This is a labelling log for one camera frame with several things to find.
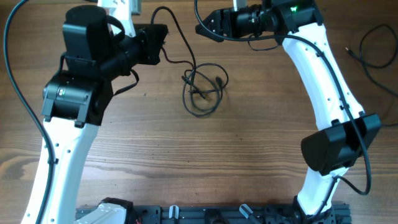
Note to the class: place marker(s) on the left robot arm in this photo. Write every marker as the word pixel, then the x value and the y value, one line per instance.
pixel 99 48

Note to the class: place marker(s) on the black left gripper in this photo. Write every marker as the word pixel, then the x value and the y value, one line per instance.
pixel 150 41

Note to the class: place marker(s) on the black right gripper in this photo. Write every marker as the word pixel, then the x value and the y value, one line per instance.
pixel 218 25

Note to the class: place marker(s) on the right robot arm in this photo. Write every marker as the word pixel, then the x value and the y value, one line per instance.
pixel 344 132

